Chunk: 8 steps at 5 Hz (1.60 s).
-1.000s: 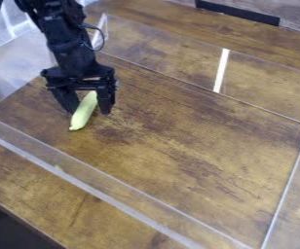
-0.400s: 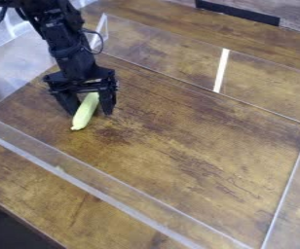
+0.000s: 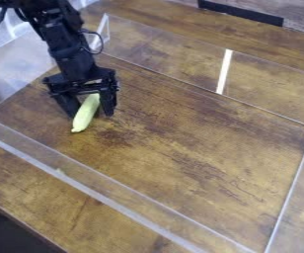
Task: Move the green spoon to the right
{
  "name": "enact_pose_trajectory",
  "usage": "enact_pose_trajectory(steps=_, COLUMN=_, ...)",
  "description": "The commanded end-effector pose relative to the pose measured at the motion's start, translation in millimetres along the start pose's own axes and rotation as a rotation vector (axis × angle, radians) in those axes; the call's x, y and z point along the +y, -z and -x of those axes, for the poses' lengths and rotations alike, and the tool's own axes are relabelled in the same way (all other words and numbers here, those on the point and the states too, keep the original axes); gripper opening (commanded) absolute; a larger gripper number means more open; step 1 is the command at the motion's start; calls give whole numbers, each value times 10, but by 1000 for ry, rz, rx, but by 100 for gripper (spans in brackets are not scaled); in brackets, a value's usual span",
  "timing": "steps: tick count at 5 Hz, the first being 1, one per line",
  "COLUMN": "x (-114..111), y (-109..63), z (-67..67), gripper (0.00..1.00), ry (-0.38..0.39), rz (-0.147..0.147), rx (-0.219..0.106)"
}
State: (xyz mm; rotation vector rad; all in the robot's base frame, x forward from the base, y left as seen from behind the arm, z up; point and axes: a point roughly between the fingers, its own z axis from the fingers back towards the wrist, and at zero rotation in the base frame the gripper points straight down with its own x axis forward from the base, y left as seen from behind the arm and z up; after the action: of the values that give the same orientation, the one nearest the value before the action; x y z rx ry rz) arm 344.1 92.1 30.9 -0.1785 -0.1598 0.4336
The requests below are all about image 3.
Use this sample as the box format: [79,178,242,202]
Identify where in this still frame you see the black bar on table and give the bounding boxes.
[197,0,283,27]

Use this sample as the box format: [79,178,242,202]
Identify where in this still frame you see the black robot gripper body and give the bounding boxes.
[42,48,120,98]

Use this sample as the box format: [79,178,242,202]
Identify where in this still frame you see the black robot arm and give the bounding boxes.
[0,0,119,118]

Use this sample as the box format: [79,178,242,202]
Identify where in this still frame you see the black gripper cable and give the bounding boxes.
[79,29,106,55]

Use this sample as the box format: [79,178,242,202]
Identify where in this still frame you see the clear acrylic enclosure walls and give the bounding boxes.
[0,14,304,253]

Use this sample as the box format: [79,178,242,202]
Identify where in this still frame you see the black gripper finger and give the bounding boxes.
[99,89,116,117]
[52,94,80,118]

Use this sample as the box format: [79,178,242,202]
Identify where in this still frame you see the green handled spoon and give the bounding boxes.
[71,94,100,132]

